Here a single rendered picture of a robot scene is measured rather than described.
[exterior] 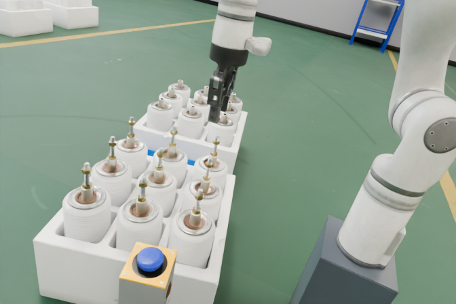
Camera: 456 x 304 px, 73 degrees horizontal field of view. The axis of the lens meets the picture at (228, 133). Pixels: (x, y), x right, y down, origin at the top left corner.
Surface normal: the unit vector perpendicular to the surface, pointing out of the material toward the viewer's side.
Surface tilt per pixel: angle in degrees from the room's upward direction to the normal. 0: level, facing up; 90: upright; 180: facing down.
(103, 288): 90
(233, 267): 0
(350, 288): 90
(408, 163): 93
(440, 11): 114
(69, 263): 90
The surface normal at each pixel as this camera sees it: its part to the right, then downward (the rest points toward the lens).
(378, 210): -0.64, 0.24
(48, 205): 0.19, -0.87
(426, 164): -0.04, 0.49
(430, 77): 0.05, 0.66
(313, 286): -0.38, 0.36
